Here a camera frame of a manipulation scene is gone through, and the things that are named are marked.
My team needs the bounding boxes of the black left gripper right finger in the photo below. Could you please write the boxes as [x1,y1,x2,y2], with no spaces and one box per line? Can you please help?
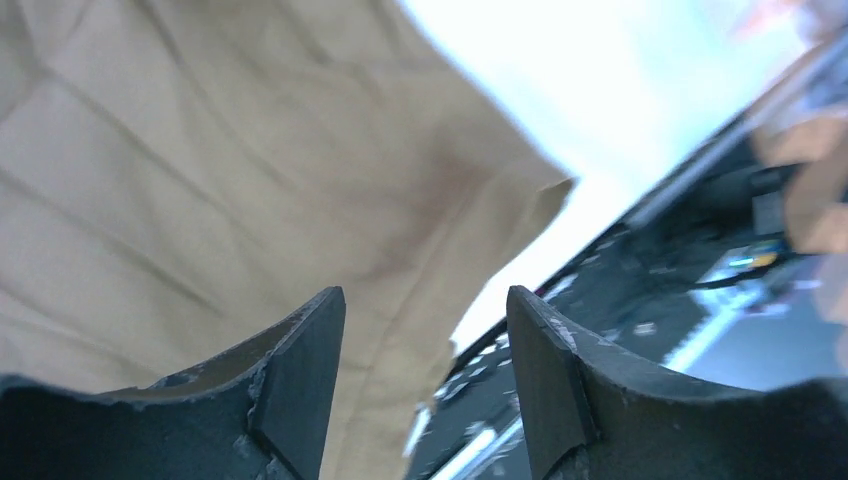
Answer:
[506,286,847,479]

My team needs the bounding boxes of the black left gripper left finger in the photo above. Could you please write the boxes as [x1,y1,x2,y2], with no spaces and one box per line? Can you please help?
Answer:
[1,286,346,480]

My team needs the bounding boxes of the tan brown pleated skirt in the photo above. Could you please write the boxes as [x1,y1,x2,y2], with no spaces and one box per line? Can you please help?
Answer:
[1,0,573,479]

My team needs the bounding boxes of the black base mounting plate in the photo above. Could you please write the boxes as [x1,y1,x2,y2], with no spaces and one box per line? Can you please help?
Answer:
[409,131,847,479]

